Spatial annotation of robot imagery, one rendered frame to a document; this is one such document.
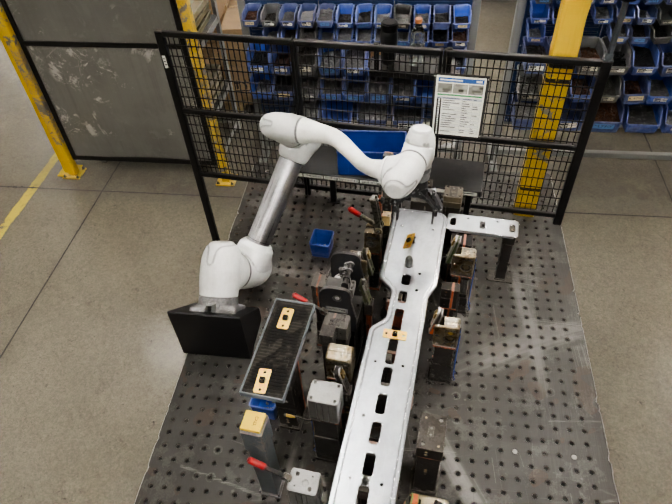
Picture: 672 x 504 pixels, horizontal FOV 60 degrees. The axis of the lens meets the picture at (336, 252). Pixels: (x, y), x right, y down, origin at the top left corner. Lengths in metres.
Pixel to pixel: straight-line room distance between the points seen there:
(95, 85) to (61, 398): 2.02
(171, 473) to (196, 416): 0.22
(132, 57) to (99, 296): 1.50
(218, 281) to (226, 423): 0.53
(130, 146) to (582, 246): 3.16
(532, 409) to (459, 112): 1.25
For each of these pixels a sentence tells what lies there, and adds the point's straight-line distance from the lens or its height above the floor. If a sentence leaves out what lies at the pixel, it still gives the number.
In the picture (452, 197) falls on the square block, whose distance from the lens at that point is 2.50.
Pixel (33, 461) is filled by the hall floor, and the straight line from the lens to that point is 3.35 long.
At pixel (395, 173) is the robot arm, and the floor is 1.51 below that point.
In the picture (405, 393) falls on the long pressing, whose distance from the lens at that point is 1.94.
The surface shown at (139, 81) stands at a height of 0.80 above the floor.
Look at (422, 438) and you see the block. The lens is 1.84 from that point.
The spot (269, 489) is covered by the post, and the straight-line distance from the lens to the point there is 2.11.
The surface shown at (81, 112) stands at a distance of 4.46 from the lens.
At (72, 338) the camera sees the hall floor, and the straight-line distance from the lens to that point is 3.70.
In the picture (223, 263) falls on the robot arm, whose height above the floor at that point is 1.05.
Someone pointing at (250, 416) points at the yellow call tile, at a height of 1.16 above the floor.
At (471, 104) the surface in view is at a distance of 2.60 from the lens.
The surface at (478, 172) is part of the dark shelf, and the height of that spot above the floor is 1.03.
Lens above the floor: 2.68
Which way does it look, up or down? 46 degrees down
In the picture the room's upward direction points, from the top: 4 degrees counter-clockwise
